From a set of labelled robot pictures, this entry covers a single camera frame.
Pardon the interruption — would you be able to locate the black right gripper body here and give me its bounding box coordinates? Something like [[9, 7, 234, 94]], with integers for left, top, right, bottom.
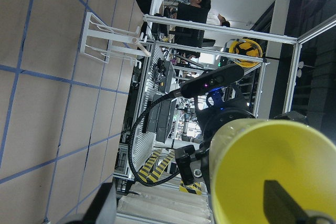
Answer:
[[195, 84, 255, 193]]

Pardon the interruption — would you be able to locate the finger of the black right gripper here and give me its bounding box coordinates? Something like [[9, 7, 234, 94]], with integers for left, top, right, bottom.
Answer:
[[175, 145, 202, 185]]

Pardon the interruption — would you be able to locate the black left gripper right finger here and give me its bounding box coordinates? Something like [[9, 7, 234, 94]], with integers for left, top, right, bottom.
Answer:
[[264, 180, 335, 223]]

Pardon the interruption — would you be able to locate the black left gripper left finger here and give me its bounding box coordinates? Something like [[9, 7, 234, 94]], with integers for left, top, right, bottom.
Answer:
[[62, 183, 117, 224]]

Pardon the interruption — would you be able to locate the yellow plastic cup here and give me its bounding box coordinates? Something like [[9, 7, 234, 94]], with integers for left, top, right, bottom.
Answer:
[[209, 119, 335, 223]]

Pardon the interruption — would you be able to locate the yellow hard hat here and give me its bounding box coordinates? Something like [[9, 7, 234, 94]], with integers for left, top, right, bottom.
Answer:
[[228, 39, 263, 68]]

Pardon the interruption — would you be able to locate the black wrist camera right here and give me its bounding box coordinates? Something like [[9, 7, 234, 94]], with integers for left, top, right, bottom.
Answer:
[[181, 63, 244, 98]]

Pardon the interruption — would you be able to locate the white wire cup rack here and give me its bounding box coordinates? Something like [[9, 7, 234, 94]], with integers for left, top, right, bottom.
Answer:
[[79, 12, 151, 68]]

